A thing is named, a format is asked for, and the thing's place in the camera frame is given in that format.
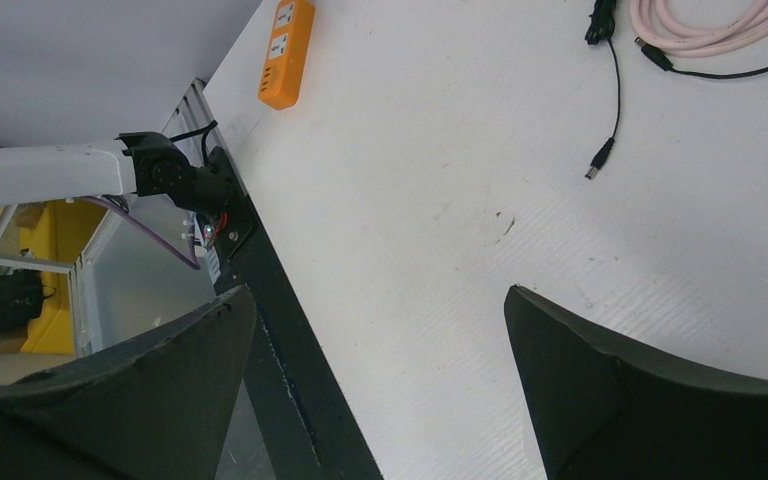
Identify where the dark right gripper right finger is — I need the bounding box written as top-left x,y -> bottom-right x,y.
504,286 -> 768,479

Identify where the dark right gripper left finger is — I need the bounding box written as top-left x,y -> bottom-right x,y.
0,287 -> 257,479

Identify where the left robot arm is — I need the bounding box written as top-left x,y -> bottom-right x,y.
0,132 -> 232,215

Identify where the pink coiled cable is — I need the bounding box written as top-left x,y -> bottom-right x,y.
629,0 -> 768,59

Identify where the thin black cable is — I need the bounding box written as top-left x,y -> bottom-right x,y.
634,36 -> 768,81

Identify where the black cable of small charger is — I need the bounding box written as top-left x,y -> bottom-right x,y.
583,0 -> 623,181

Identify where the orange power strip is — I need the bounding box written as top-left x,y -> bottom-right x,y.
258,0 -> 316,111

